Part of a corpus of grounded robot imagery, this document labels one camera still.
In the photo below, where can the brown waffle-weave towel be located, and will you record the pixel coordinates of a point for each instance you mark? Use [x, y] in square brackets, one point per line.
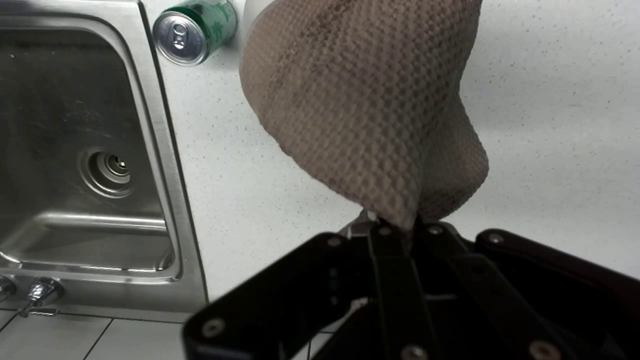
[373, 101]

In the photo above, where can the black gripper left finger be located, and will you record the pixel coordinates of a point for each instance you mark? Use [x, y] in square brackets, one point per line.
[301, 301]

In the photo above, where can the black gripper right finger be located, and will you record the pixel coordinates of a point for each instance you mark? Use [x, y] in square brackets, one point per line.
[532, 301]

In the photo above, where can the green soda can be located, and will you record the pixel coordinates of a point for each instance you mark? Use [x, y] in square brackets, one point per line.
[192, 30]

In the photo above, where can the chrome faucet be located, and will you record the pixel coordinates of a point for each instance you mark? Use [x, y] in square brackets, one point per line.
[43, 291]

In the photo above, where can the stainless steel sink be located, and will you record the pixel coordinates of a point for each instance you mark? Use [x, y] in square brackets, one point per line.
[67, 133]

